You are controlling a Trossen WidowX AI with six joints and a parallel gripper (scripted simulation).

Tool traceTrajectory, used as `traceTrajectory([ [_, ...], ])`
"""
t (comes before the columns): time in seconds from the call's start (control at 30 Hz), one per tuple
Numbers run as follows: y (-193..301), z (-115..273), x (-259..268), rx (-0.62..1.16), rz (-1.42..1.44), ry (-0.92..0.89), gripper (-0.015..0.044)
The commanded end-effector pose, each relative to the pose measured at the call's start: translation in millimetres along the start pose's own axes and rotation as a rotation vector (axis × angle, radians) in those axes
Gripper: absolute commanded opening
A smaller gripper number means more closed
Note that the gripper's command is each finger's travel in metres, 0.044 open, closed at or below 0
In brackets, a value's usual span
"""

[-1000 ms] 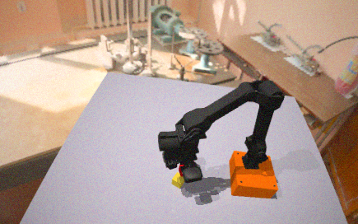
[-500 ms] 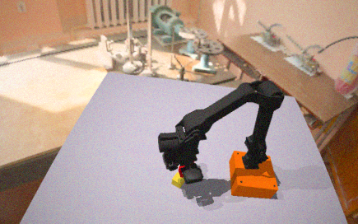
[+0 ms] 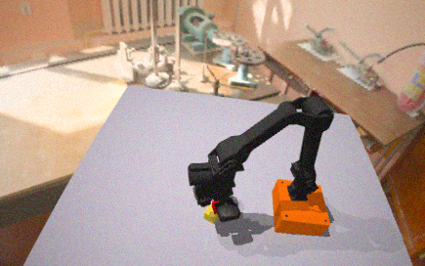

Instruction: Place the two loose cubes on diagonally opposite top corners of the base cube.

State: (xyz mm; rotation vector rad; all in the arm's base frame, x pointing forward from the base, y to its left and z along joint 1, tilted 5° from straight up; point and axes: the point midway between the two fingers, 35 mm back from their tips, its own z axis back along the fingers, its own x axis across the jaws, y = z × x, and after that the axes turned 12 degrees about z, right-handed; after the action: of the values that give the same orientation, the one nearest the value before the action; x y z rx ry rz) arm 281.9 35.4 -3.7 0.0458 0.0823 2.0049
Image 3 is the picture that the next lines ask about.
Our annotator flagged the yellow cube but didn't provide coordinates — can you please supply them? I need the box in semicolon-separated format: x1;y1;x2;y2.
203;204;219;224

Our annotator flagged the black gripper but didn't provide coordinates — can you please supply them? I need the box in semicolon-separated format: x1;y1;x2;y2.
213;179;240;222

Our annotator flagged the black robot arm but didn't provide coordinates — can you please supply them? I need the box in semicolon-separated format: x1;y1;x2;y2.
188;96;334;207

